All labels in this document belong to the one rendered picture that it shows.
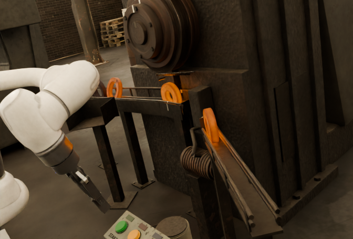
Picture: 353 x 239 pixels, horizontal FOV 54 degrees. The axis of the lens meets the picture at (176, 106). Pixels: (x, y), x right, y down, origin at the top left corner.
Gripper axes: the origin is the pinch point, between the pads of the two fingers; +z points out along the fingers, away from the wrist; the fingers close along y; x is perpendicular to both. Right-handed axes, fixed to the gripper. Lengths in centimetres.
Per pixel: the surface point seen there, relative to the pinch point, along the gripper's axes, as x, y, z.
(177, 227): -12.7, -6.1, 25.8
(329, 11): -162, 10, 29
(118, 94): -74, 122, 30
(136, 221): -4.0, -3.3, 12.6
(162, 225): -10.4, -0.6, 24.9
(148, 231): -3.6, -10.7, 12.6
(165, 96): -73, 63, 25
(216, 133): -53, 6, 21
